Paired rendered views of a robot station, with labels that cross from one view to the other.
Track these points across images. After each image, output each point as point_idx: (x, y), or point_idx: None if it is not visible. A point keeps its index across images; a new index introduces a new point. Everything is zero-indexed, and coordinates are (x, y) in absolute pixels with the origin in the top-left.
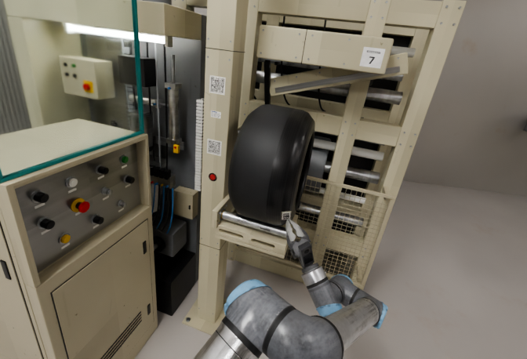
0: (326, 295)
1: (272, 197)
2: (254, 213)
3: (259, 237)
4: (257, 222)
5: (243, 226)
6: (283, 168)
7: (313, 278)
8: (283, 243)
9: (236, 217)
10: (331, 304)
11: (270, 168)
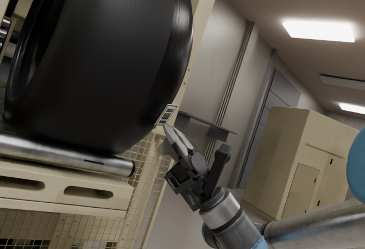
0: (253, 225)
1: (168, 68)
2: (111, 111)
3: (85, 179)
4: (76, 149)
5: (34, 166)
6: (187, 20)
7: (233, 205)
8: (127, 185)
9: (27, 141)
10: (262, 237)
11: (171, 13)
